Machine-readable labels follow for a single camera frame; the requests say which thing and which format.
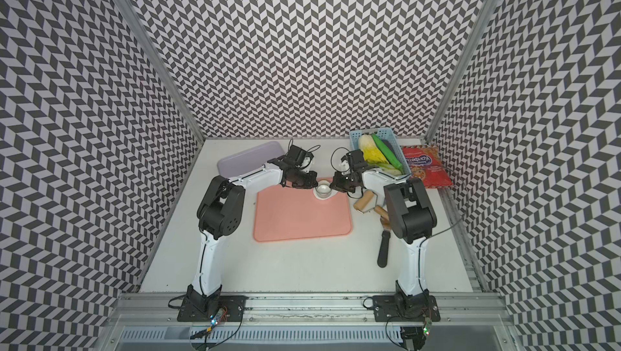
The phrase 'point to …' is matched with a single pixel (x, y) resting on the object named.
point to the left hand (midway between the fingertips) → (316, 186)
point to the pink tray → (285, 213)
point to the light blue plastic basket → (390, 137)
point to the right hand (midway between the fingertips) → (333, 190)
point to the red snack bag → (426, 162)
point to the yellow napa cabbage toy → (369, 150)
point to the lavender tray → (244, 160)
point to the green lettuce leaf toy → (389, 168)
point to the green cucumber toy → (388, 153)
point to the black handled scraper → (384, 248)
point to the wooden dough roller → (367, 202)
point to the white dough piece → (333, 193)
